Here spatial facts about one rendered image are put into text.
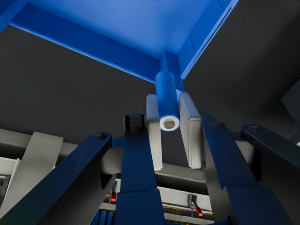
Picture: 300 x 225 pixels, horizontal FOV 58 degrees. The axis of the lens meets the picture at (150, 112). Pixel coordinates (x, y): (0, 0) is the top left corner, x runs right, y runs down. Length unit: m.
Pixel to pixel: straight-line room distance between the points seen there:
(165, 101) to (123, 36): 0.14
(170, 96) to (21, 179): 0.67
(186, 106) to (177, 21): 0.17
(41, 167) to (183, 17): 0.66
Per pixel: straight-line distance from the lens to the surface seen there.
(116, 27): 0.33
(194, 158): 0.15
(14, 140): 0.95
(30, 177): 0.84
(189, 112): 0.16
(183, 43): 0.34
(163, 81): 0.24
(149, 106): 0.18
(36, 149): 0.90
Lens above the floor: 0.62
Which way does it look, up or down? 49 degrees down
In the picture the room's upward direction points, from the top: 179 degrees clockwise
